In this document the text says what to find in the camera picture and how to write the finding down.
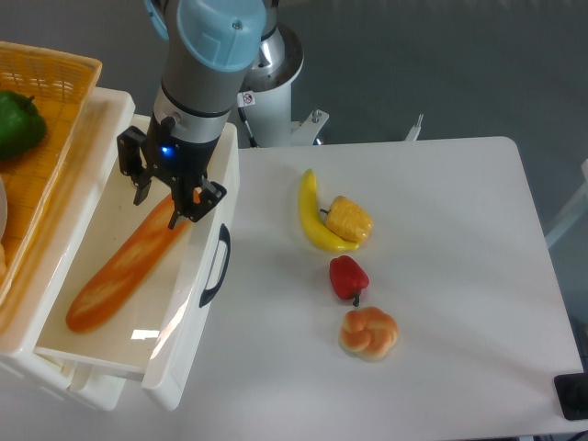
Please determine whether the red bell pepper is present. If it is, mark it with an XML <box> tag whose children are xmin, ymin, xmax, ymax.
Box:
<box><xmin>329</xmin><ymin>255</ymin><xmax>370</xmax><ymax>307</ymax></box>

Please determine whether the green bell pepper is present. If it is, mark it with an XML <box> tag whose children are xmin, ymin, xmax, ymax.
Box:
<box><xmin>1</xmin><ymin>90</ymin><xmax>47</xmax><ymax>161</ymax></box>

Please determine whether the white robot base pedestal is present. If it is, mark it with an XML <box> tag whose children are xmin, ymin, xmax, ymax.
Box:
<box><xmin>231</xmin><ymin>23</ymin><xmax>329</xmax><ymax>149</ymax></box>

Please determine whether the white upper drawer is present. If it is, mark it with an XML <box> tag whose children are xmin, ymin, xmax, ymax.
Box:
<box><xmin>36</xmin><ymin>124</ymin><xmax>240</xmax><ymax>411</ymax></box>

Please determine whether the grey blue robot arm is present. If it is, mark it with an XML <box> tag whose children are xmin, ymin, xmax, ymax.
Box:
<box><xmin>117</xmin><ymin>1</ymin><xmax>267</xmax><ymax>229</ymax></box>

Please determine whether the yellow corn cob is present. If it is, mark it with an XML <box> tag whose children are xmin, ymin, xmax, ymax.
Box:
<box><xmin>320</xmin><ymin>196</ymin><xmax>373</xmax><ymax>243</ymax></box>

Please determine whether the white plate in basket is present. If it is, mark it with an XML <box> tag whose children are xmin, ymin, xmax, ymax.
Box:
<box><xmin>0</xmin><ymin>178</ymin><xmax>8</xmax><ymax>238</ymax></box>

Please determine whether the long orange baguette bread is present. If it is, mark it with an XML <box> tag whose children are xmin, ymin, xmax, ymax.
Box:
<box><xmin>65</xmin><ymin>197</ymin><xmax>187</xmax><ymax>334</ymax></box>

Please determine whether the round knotted bread roll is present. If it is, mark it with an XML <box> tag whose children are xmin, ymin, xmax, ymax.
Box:
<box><xmin>338</xmin><ymin>307</ymin><xmax>399</xmax><ymax>362</ymax></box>

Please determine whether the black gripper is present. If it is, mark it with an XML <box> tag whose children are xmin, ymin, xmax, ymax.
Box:
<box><xmin>117</xmin><ymin>116</ymin><xmax>227</xmax><ymax>230</ymax></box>

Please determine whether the black drawer handle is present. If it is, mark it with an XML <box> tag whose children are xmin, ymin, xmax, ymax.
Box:
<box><xmin>198</xmin><ymin>223</ymin><xmax>232</xmax><ymax>309</ymax></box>

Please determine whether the white drawer cabinet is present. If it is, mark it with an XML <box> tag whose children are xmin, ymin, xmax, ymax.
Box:
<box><xmin>1</xmin><ymin>87</ymin><xmax>135</xmax><ymax>411</ymax></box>

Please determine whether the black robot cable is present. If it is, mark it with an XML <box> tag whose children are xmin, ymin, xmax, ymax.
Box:
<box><xmin>236</xmin><ymin>91</ymin><xmax>260</xmax><ymax>149</ymax></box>

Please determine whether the black device at edge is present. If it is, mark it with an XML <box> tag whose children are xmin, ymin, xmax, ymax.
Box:
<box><xmin>554</xmin><ymin>373</ymin><xmax>587</xmax><ymax>421</ymax></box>

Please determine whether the orange wicker basket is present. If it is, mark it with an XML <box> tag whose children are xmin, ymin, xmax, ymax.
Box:
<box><xmin>1</xmin><ymin>41</ymin><xmax>102</xmax><ymax>302</ymax></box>

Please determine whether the yellow banana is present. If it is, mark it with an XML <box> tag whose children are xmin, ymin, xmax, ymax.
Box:
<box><xmin>298</xmin><ymin>169</ymin><xmax>359</xmax><ymax>253</ymax></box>

